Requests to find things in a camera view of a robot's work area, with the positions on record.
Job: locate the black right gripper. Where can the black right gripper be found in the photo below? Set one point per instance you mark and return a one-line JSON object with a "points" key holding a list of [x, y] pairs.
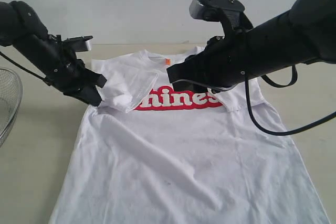
{"points": [[221, 65]]}

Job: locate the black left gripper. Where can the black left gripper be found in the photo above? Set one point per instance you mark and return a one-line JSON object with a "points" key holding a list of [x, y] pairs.
{"points": [[70, 76]]}

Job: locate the white t-shirt red print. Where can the white t-shirt red print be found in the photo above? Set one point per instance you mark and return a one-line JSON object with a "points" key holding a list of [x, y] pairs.
{"points": [[149, 154]]}

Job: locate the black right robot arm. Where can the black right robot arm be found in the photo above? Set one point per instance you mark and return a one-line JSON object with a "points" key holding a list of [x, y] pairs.
{"points": [[303, 34]]}

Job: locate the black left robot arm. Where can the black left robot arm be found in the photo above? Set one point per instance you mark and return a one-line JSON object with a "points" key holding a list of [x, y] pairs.
{"points": [[22, 28]]}

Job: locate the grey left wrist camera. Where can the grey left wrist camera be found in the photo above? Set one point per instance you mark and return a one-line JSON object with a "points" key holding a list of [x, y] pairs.
{"points": [[78, 44]]}

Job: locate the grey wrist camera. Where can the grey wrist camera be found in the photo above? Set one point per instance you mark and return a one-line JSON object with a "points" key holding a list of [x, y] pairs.
{"points": [[215, 10], [78, 44]]}

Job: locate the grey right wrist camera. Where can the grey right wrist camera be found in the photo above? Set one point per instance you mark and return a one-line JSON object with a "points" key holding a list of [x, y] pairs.
{"points": [[215, 10]]}

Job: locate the metal wire mesh basket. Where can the metal wire mesh basket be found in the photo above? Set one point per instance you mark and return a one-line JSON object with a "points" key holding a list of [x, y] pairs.
{"points": [[11, 97]]}

